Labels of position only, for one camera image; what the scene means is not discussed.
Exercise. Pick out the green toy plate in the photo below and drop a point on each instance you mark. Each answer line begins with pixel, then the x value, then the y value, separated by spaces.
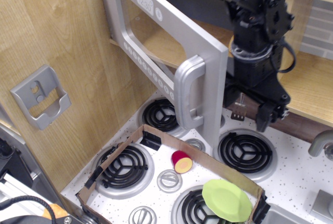
pixel 227 200

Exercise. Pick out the front right black burner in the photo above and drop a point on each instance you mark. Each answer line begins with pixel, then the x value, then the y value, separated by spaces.
pixel 193 209

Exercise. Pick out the grey stove knob center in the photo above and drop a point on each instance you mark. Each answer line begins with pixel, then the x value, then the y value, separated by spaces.
pixel 169 181

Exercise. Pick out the black burner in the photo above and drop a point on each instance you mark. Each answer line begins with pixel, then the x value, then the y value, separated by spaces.
pixel 160 114
pixel 127 170
pixel 245 151
pixel 193 209

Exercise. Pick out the front left black burner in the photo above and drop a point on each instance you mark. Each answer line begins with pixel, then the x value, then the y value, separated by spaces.
pixel 127 170

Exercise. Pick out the brown cardboard box frame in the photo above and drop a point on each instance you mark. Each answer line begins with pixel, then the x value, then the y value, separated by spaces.
pixel 153 177

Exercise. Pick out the red yellow toy fruit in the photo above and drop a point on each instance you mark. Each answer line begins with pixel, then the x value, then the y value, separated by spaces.
pixel 181 161

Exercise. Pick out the grey toy sink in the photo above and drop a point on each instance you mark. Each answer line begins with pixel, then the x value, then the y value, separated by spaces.
pixel 317 208

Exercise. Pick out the grey wall phone holder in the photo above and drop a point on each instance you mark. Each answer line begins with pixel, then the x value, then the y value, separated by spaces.
pixel 35 89

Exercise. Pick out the hanging metal spatula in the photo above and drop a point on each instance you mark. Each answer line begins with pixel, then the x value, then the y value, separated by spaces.
pixel 239 109

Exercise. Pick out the yellow toy corn cob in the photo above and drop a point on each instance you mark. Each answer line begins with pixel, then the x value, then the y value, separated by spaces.
pixel 230 54

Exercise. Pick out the grey toy faucet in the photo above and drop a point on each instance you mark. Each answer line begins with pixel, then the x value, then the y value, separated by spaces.
pixel 322 142

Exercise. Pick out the grey stove knob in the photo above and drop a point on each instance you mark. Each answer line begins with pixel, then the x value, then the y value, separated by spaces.
pixel 169 181
pixel 143 215
pixel 196 143

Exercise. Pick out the orange object bottom left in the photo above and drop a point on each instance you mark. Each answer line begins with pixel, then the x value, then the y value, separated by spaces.
pixel 59 212

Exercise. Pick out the grey stove knob middle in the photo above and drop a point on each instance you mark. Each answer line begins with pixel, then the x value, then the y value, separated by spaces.
pixel 196 143

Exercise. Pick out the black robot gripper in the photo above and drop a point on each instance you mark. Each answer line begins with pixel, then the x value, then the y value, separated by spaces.
pixel 259 81

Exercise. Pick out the back right black burner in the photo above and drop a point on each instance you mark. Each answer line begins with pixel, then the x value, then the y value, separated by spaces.
pixel 245 151

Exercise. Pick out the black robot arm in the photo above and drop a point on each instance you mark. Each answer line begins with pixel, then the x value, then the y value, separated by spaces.
pixel 259 28

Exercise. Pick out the grey stove knob front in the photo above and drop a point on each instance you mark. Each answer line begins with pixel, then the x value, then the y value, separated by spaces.
pixel 143 215

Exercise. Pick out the grey toy microwave door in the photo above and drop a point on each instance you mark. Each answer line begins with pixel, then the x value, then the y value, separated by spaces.
pixel 184 61

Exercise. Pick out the back left black burner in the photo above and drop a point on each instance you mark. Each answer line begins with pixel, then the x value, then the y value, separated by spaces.
pixel 160 114

